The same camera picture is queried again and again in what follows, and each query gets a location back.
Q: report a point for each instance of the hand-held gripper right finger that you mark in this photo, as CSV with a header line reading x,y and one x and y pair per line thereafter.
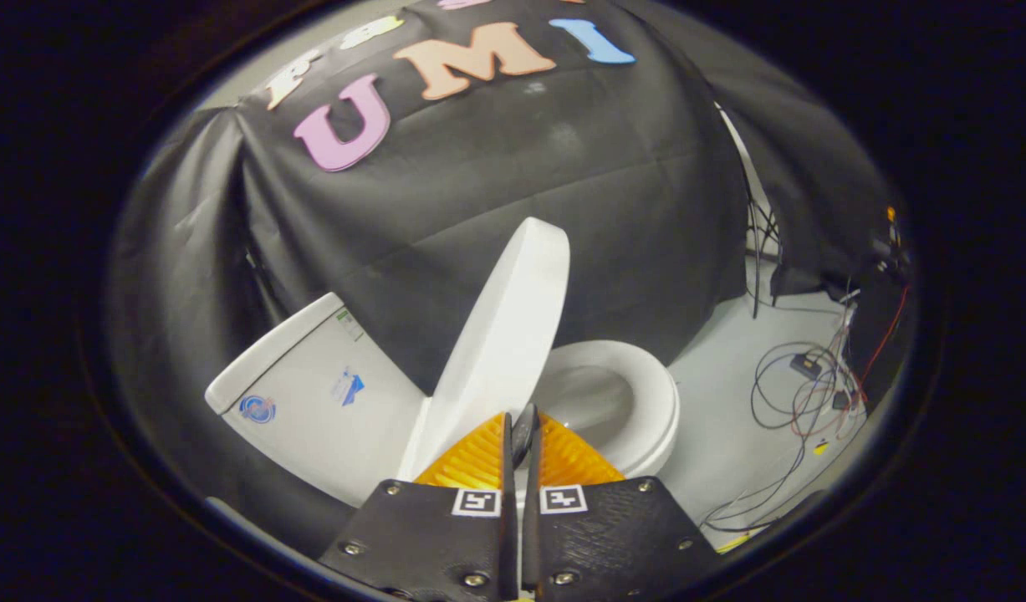
x,y
604,543

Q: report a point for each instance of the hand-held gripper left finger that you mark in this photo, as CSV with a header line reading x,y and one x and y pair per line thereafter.
x,y
446,543

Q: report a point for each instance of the white toilet lid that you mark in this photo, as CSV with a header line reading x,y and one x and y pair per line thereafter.
x,y
504,334

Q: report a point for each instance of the white toilet seat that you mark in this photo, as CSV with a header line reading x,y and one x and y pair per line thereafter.
x,y
656,401

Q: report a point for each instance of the white toilet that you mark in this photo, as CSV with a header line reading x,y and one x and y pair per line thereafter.
x,y
312,426

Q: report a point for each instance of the white tank cover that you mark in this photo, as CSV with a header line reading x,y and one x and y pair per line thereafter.
x,y
270,351

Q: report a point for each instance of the small black power adapter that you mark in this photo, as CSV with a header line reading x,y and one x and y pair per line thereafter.
x,y
807,365

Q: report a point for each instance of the black backdrop cloth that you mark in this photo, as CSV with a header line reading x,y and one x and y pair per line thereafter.
x,y
563,209

